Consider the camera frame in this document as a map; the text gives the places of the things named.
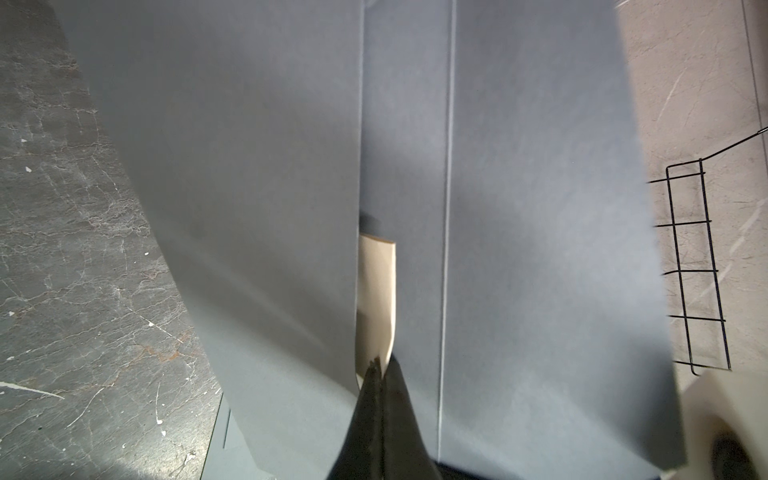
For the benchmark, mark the grey envelope front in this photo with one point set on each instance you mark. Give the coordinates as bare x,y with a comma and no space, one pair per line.
493,142

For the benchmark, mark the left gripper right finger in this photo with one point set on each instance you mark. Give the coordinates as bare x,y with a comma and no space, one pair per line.
404,453

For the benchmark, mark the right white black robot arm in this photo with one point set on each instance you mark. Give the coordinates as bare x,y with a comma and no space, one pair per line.
725,427

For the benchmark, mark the black wire hook rack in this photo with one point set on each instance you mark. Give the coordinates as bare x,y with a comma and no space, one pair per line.
711,219

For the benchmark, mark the grey envelope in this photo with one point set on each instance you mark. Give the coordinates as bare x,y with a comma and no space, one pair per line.
228,456
493,142

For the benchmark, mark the grey envelope under pink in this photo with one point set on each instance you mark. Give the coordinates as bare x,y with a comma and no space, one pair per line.
228,456

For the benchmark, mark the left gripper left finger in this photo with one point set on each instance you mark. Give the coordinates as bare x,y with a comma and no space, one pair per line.
361,454

